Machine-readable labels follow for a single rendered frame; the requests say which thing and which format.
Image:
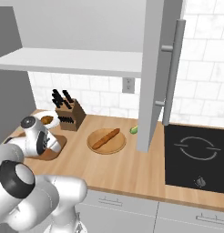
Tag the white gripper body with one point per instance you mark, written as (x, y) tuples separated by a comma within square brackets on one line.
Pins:
[(54, 143)]

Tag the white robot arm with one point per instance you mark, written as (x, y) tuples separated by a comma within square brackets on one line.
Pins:
[(32, 194)]

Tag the brown croissant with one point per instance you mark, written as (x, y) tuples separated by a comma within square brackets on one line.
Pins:
[(47, 119)]

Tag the grey base cabinet door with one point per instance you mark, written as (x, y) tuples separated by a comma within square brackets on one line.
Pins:
[(117, 223)]

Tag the grey open cabinet door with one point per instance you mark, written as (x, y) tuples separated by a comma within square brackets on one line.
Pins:
[(153, 75)]

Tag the white plate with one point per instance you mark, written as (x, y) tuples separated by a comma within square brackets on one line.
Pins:
[(53, 120)]

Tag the wooden knife block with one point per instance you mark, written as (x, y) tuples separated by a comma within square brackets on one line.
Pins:
[(73, 116)]

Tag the brown baguette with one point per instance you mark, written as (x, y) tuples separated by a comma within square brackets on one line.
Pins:
[(105, 139)]

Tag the round wooden plate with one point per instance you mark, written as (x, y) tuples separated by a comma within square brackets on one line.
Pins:
[(112, 145)]

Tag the grey tall side panel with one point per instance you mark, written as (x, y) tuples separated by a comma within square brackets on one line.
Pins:
[(10, 100)]

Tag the green vegetable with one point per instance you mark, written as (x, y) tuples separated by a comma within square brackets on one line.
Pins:
[(134, 129)]

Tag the grey drawer front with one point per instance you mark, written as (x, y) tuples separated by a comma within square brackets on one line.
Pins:
[(138, 204), (183, 217)]

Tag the black hob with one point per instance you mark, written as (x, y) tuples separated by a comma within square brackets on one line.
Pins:
[(180, 170)]

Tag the white wall outlet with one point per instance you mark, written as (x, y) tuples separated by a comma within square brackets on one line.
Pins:
[(128, 85)]

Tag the grey wall cabinet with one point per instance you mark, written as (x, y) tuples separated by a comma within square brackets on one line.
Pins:
[(71, 36)]

